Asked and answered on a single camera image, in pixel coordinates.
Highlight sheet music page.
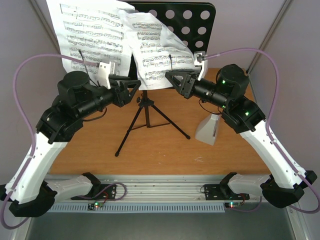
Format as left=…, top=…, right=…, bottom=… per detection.
left=119, top=10, right=197, bottom=91

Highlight white metronome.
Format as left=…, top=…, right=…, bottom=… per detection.
left=195, top=114, right=221, bottom=146

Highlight black tripod music stand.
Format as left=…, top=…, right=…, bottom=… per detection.
left=115, top=0, right=216, bottom=157

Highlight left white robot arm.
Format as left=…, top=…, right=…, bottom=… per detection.
left=0, top=71, right=141, bottom=218

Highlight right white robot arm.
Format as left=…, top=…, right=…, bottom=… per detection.
left=165, top=64, right=317, bottom=209

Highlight white sheet paper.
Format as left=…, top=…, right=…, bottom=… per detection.
left=46, top=0, right=135, bottom=76

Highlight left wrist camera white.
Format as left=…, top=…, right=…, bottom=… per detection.
left=97, top=61, right=117, bottom=90

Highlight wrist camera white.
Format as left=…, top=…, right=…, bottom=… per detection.
left=97, top=61, right=117, bottom=90
left=193, top=51, right=208, bottom=81

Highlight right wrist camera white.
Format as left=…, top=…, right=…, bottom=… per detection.
left=193, top=51, right=208, bottom=81

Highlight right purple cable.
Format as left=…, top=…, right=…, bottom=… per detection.
left=204, top=47, right=320, bottom=215

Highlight aluminium front rail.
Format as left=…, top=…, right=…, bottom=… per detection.
left=97, top=175, right=224, bottom=203

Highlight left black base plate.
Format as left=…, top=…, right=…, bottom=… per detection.
left=71, top=184, right=117, bottom=201

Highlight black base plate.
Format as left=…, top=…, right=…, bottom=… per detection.
left=200, top=184, right=250, bottom=201
left=71, top=184, right=117, bottom=201

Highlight aluminium frame rail left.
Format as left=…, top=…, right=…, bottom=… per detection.
left=28, top=0, right=61, bottom=53

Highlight aluminium frame rail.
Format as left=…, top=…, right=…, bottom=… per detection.
left=246, top=0, right=294, bottom=74
left=28, top=0, right=61, bottom=53

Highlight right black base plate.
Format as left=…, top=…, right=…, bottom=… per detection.
left=200, top=184, right=250, bottom=201

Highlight grey slotted cable duct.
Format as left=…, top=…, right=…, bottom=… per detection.
left=49, top=202, right=225, bottom=214

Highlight aluminium frame rail right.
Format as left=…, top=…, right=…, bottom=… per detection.
left=246, top=0, right=294, bottom=74

